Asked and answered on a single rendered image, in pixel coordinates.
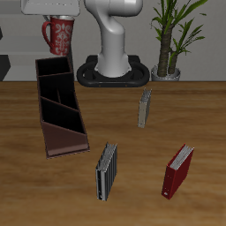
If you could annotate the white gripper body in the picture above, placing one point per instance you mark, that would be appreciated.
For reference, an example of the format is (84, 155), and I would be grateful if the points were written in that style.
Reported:
(50, 7)

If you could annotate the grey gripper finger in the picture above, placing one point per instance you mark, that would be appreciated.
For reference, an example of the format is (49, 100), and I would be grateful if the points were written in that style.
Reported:
(46, 18)

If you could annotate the red patterned mug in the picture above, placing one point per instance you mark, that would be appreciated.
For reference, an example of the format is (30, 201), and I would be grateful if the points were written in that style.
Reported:
(62, 36)

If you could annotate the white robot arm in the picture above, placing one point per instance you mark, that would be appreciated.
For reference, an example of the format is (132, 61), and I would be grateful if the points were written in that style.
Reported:
(113, 44)

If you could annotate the dark brown desk caddy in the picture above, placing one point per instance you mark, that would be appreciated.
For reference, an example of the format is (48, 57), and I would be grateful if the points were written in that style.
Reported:
(63, 120)

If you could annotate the green pot plant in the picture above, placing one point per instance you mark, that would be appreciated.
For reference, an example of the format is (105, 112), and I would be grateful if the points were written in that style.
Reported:
(165, 44)

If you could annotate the grey standing book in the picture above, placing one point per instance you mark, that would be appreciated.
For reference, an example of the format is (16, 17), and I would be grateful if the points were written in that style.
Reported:
(144, 110)

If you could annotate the black striped standing book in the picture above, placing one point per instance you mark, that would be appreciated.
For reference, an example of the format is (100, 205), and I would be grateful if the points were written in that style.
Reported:
(107, 173)

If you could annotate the red standing book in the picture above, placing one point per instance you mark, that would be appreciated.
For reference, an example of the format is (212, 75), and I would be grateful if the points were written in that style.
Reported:
(176, 176)

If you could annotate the flat black base plate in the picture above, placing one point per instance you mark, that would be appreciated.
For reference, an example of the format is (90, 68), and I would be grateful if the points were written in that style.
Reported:
(88, 79)

